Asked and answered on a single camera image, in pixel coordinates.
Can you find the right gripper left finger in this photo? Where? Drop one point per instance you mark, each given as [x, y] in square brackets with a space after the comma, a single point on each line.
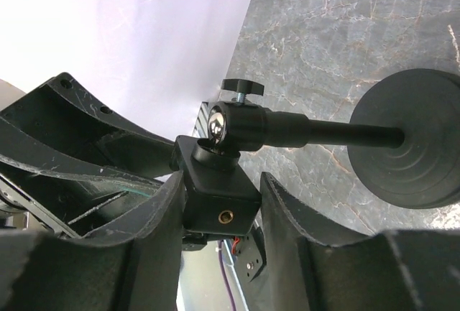
[131, 263]

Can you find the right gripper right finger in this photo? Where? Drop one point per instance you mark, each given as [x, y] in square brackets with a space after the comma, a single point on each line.
[315, 263]

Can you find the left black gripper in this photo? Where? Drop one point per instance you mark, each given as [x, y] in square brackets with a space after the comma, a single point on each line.
[251, 253]

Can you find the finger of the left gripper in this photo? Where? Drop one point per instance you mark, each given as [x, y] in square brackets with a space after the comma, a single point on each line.
[65, 116]
[73, 197]

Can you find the black phone stand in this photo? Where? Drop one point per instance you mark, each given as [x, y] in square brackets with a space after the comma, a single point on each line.
[402, 141]

